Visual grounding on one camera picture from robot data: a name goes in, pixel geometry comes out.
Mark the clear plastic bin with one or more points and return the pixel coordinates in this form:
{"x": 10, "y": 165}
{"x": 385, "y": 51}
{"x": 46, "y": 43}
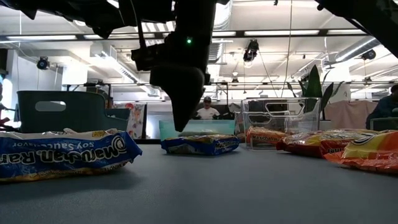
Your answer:
{"x": 298, "y": 118}

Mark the small teal plastic bin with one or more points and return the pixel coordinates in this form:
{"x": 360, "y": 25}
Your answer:
{"x": 168, "y": 127}

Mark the potted snake plant white pot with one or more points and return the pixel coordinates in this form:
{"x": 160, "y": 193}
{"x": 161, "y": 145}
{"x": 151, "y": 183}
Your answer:
{"x": 314, "y": 84}

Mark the black linear light fixture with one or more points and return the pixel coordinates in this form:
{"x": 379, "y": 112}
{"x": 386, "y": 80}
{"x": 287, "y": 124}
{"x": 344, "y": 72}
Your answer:
{"x": 323, "y": 31}

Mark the floral print banner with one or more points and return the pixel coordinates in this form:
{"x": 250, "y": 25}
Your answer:
{"x": 135, "y": 119}

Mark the pink cloth cover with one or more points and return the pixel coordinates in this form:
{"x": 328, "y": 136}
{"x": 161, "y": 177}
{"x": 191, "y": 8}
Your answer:
{"x": 348, "y": 113}

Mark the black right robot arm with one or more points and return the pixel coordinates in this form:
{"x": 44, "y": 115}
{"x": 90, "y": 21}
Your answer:
{"x": 373, "y": 15}

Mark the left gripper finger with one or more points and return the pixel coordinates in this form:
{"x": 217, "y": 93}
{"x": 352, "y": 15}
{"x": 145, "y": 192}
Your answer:
{"x": 180, "y": 93}

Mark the blue ramen noodle packet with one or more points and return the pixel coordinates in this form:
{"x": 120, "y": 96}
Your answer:
{"x": 62, "y": 155}
{"x": 199, "y": 145}

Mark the black workstation frame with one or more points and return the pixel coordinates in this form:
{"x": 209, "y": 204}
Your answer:
{"x": 224, "y": 93}
{"x": 90, "y": 84}

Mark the person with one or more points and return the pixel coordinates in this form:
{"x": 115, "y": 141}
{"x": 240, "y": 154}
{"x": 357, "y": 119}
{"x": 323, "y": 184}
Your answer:
{"x": 385, "y": 107}
{"x": 206, "y": 112}

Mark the orange ramen noodle packet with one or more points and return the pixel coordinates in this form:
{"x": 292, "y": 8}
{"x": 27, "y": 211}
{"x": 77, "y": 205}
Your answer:
{"x": 370, "y": 152}
{"x": 264, "y": 137}

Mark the silver ventilation duct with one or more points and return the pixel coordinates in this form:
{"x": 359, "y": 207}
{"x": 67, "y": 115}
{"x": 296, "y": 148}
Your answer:
{"x": 354, "y": 49}
{"x": 224, "y": 15}

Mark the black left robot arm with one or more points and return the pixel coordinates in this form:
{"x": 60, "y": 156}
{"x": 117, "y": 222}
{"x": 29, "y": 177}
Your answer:
{"x": 93, "y": 12}

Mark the background grey storage bin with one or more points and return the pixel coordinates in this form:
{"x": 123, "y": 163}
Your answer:
{"x": 382, "y": 124}

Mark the black ceiling spotlight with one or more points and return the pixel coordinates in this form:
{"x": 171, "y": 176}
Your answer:
{"x": 43, "y": 63}
{"x": 250, "y": 51}
{"x": 369, "y": 54}

